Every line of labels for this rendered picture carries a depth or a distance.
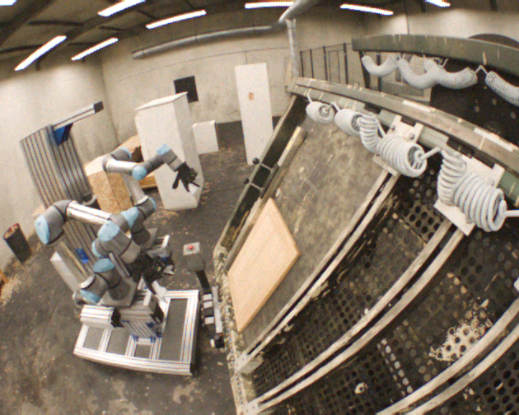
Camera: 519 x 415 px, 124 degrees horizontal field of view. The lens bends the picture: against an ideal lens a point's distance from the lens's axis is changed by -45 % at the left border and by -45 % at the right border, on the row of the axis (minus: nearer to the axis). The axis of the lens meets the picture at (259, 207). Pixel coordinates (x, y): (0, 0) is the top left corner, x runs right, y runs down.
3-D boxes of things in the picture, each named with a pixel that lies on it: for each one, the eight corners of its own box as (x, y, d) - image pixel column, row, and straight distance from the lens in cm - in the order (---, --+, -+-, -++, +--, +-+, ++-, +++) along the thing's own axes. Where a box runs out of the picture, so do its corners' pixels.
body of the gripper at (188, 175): (196, 179, 140) (182, 164, 138) (185, 188, 144) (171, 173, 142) (198, 174, 147) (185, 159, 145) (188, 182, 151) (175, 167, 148)
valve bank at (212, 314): (205, 300, 189) (195, 279, 172) (223, 296, 187) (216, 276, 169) (211, 360, 163) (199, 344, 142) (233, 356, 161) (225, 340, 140)
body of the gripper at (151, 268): (165, 278, 90) (139, 258, 86) (150, 286, 96) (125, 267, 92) (169, 263, 95) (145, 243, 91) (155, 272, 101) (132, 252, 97)
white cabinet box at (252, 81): (247, 155, 579) (235, 66, 543) (273, 151, 581) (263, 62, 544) (248, 165, 523) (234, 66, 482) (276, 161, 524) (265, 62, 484)
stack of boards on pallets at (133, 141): (134, 147, 930) (131, 136, 922) (160, 142, 889) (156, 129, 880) (103, 178, 728) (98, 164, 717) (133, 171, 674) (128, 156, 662)
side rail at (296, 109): (232, 244, 184) (218, 240, 181) (308, 102, 155) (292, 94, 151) (233, 249, 180) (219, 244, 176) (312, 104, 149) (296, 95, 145)
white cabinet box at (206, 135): (199, 148, 692) (194, 123, 674) (220, 145, 682) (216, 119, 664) (196, 154, 650) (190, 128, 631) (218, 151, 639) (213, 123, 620)
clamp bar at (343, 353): (256, 402, 117) (203, 402, 108) (487, 151, 64) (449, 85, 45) (261, 421, 115) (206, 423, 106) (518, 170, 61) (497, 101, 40)
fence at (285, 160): (228, 265, 164) (222, 264, 162) (303, 129, 129) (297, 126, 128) (230, 271, 160) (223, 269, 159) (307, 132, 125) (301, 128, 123)
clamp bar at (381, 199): (246, 358, 125) (198, 355, 116) (423, 120, 77) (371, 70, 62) (250, 376, 121) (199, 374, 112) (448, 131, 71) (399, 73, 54)
